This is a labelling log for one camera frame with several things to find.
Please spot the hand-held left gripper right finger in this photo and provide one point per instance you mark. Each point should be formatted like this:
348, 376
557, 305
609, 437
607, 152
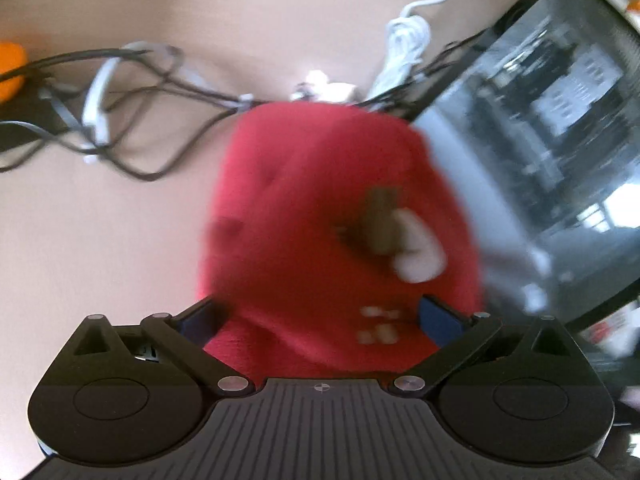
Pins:
440, 326

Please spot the small white object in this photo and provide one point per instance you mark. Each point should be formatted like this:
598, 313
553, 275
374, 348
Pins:
325, 87

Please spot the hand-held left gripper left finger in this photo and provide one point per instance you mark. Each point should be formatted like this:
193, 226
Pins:
200, 322

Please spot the orange object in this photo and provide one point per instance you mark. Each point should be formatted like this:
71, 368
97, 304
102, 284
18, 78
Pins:
10, 72

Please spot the red garment with white print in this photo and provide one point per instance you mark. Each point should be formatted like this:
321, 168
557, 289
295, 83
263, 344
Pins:
300, 200

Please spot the black flat monitor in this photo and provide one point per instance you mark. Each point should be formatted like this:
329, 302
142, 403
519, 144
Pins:
550, 135

